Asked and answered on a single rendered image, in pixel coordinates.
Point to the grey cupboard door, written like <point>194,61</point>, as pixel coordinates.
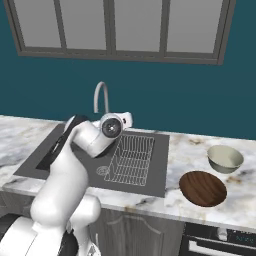
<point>140,233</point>

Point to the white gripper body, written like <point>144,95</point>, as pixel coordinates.
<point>127,120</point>

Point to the black dishwasher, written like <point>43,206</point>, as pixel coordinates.
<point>216,241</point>

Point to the brown wooden bowl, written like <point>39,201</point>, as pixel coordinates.
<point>203,188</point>

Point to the pale green bowl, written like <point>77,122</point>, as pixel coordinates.
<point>225,160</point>

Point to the dark grey sink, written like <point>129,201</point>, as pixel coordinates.
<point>156,166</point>

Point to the grey framed window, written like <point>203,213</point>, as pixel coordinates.
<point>113,26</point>

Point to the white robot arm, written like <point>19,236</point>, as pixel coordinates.
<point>63,186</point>

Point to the grey curved tap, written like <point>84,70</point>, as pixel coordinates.
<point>105,91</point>

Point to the round sink drain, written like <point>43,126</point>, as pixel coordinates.
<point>102,170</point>

